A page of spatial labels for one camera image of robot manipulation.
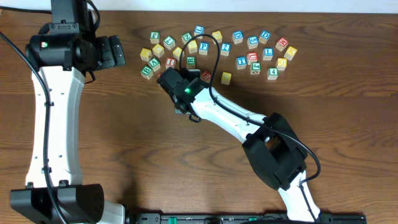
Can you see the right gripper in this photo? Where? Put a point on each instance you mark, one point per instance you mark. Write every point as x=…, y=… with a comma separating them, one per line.
x=176, y=109

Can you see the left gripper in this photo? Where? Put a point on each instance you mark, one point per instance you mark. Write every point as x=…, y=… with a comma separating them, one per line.
x=107, y=60

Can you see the red I block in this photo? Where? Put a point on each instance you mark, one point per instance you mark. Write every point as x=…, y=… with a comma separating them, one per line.
x=170, y=62

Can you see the blue 2 block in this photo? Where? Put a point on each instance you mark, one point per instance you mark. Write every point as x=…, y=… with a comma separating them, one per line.
x=225, y=49

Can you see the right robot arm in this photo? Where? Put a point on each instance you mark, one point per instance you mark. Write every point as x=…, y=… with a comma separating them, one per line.
x=273, y=150

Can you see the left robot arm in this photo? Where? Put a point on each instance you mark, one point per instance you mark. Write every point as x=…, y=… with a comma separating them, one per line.
x=61, y=56

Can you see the yellow block far left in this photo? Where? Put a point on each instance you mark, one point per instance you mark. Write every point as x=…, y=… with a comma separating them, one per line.
x=146, y=54

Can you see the red E block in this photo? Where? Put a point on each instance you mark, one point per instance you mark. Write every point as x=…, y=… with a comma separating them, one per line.
x=205, y=76

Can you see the green B block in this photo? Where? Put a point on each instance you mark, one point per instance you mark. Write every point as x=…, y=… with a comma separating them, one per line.
x=147, y=72

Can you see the green V block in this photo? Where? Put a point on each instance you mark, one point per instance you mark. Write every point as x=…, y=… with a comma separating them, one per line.
x=154, y=64

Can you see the green R block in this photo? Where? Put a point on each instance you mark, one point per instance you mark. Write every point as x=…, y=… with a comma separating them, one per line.
x=190, y=62

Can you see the green block top left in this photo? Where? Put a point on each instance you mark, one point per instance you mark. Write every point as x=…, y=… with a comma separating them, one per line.
x=155, y=37

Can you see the yellow block upper left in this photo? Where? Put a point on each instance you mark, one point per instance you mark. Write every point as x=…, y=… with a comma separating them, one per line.
x=158, y=50

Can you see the yellow O block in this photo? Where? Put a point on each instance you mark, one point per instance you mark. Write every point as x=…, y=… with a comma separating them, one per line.
x=226, y=78

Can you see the yellow block middle left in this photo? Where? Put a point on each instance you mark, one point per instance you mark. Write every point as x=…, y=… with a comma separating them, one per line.
x=178, y=53

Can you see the green 7 block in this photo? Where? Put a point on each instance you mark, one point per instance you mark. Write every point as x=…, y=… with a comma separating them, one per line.
x=169, y=42

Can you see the yellow S block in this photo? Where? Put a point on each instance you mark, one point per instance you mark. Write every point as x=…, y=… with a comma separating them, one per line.
x=192, y=47

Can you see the blue P block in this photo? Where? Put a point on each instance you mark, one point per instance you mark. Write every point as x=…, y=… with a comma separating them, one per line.
x=203, y=48

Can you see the green Z block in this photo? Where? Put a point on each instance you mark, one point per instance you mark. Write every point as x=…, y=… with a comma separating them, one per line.
x=186, y=37

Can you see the blue T block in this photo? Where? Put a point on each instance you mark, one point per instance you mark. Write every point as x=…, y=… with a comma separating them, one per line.
x=241, y=63

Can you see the blue L block top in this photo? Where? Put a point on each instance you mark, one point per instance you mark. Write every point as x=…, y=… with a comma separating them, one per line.
x=198, y=31

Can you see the blue l block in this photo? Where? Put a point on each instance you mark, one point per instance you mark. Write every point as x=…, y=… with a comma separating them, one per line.
x=267, y=54
x=198, y=31

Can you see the yellow block top middle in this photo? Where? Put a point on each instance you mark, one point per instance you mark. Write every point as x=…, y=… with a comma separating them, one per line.
x=218, y=36

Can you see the green J block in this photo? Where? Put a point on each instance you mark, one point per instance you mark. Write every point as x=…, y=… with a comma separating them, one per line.
x=255, y=68

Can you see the red U block right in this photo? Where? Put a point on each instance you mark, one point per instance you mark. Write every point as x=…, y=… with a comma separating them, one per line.
x=252, y=57

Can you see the blue D block left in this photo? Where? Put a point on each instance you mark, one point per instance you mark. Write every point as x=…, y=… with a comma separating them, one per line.
x=237, y=37

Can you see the blue d block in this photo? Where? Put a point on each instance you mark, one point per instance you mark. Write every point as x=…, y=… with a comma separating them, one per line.
x=264, y=37
x=237, y=37

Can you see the blue 5 block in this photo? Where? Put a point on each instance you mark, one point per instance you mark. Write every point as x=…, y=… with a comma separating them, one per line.
x=253, y=42

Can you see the green 4 block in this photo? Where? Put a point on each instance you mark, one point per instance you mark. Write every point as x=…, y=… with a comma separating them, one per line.
x=272, y=73

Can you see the blue L block right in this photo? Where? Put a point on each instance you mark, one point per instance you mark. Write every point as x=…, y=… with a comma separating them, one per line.
x=267, y=54

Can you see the yellow G block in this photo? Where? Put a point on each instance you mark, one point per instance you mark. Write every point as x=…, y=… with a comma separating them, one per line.
x=281, y=64

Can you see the blue D block right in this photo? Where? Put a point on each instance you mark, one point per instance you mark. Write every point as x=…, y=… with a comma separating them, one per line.
x=264, y=37

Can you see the red H block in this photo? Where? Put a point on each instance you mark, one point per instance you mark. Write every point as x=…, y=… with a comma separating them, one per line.
x=281, y=44

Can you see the yellow K block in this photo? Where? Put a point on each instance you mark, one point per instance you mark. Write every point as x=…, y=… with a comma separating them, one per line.
x=290, y=53

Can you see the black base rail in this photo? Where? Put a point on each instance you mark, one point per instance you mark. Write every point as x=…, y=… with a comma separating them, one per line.
x=156, y=218

